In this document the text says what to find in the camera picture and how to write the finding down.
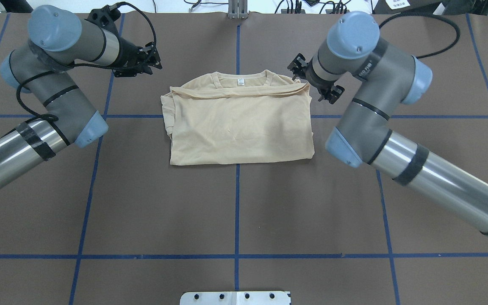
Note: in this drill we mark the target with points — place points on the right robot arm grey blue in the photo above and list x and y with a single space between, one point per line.
389 78

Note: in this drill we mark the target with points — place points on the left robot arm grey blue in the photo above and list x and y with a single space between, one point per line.
61 114

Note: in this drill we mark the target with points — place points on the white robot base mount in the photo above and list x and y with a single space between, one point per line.
258 297

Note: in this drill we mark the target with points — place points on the aluminium camera mount post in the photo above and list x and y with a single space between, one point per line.
238 9

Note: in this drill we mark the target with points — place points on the cream long-sleeve printed shirt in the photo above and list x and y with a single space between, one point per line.
238 119

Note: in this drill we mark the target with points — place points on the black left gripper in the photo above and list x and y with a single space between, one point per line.
130 56

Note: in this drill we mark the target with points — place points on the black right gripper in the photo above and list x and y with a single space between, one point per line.
310 74

